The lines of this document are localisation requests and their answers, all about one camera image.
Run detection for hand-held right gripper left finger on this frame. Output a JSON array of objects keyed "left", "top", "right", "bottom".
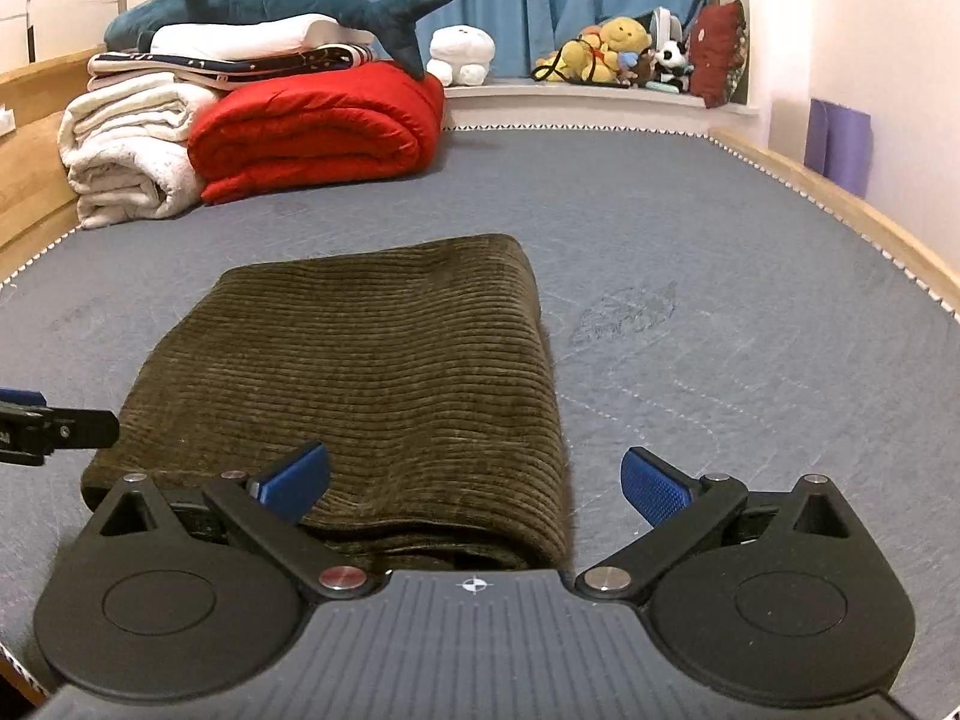
[{"left": 97, "top": 442, "right": 376, "bottom": 602}]

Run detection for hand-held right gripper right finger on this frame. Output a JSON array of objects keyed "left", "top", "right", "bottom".
[{"left": 574, "top": 448, "right": 852, "bottom": 605}]

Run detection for brown corduroy pants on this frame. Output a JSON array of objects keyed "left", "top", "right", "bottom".
[{"left": 81, "top": 234, "right": 577, "bottom": 571}]

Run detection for grey mattress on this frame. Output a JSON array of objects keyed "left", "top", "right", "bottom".
[{"left": 0, "top": 124, "right": 960, "bottom": 713}]

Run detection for white folded blanket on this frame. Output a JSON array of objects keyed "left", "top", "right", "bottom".
[{"left": 58, "top": 73, "right": 220, "bottom": 230}]

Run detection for red folded quilt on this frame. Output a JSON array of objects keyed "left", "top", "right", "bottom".
[{"left": 187, "top": 60, "right": 446, "bottom": 206}]

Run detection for purple yoga mat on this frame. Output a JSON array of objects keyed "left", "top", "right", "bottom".
[{"left": 804, "top": 97, "right": 873, "bottom": 200}]

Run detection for white window sill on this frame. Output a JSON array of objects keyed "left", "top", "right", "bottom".
[{"left": 442, "top": 77, "right": 760, "bottom": 130}]

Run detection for dark patterned folded blanket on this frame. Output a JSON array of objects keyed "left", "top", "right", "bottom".
[{"left": 88, "top": 43, "right": 377, "bottom": 96}]

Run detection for white wardrobe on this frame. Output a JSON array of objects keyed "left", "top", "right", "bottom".
[{"left": 0, "top": 0, "right": 126, "bottom": 74}]

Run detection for panda plush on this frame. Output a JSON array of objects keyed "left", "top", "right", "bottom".
[{"left": 651, "top": 41, "right": 692, "bottom": 92}]

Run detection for dark red cushion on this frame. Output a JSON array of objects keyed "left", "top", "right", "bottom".
[{"left": 688, "top": 0, "right": 749, "bottom": 109}]

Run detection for yellow bear plush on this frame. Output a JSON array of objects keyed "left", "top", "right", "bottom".
[{"left": 534, "top": 17, "right": 653, "bottom": 85}]

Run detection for blue shark plush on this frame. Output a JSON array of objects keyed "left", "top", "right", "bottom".
[{"left": 103, "top": 0, "right": 457, "bottom": 81}]

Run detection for white plush toy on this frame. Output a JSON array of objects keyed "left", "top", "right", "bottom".
[{"left": 426, "top": 25, "right": 497, "bottom": 88}]

